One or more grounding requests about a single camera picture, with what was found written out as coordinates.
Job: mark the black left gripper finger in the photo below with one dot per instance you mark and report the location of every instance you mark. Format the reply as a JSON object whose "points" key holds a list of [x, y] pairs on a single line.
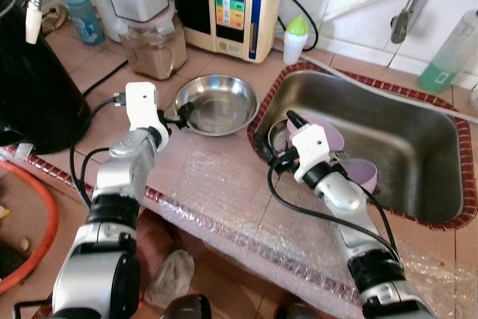
{"points": [[187, 108]]}

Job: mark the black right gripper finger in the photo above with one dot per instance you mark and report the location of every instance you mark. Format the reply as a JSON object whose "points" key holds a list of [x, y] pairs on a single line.
{"points": [[296, 120]]}

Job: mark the clear bubble wrap sheet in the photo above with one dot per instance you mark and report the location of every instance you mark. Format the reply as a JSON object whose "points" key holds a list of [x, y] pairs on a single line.
{"points": [[246, 207]]}

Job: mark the pink plastic cup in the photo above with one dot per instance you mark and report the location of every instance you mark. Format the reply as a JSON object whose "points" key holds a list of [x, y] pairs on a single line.
{"points": [[362, 175]]}

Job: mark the small white bottle green cap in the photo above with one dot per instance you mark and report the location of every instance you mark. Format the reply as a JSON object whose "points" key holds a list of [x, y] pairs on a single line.
{"points": [[294, 39]]}

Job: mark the blender with brown contents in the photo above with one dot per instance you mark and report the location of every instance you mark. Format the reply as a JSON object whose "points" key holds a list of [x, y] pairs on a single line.
{"points": [[149, 35]]}

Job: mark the cream water ioniser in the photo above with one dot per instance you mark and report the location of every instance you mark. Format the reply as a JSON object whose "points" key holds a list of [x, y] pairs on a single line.
{"points": [[231, 5]]}

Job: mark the stainless steel sink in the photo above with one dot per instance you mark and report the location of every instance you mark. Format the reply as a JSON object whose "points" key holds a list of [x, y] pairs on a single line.
{"points": [[411, 147]]}

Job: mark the teal plastic bottle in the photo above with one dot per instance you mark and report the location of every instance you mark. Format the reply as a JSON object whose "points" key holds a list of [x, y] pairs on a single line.
{"points": [[82, 19]]}

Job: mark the large black kettle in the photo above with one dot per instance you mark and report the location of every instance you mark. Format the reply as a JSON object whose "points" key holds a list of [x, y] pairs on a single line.
{"points": [[37, 80]]}

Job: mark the black robot right foot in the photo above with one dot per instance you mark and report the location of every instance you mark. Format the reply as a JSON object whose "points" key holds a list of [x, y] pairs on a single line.
{"points": [[297, 313]]}

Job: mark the black robot foot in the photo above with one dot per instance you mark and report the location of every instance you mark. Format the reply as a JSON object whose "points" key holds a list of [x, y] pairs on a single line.
{"points": [[297, 313], [187, 308]]}

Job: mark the grey floor rag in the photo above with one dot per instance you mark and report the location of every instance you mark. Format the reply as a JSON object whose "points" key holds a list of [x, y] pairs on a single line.
{"points": [[170, 278]]}

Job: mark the brass tap fitting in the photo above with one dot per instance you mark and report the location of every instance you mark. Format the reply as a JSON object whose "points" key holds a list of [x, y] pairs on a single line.
{"points": [[52, 20]]}

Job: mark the green dish soap bottle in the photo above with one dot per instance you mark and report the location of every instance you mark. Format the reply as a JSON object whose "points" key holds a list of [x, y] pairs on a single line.
{"points": [[444, 57]]}

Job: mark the orange plastic basin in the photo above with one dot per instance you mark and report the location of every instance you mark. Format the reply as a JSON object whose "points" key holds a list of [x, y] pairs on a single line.
{"points": [[45, 214]]}

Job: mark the black robot left foot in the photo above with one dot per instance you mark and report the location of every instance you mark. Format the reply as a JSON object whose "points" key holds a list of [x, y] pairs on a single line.
{"points": [[187, 308]]}

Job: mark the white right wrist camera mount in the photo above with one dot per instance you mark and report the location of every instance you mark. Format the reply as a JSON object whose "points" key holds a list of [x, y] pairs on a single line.
{"points": [[310, 151]]}

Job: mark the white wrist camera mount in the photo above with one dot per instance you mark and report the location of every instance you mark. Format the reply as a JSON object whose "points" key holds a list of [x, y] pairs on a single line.
{"points": [[310, 151], [143, 106]]}

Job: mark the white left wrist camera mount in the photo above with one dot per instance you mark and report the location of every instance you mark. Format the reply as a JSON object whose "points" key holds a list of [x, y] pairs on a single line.
{"points": [[143, 106]]}

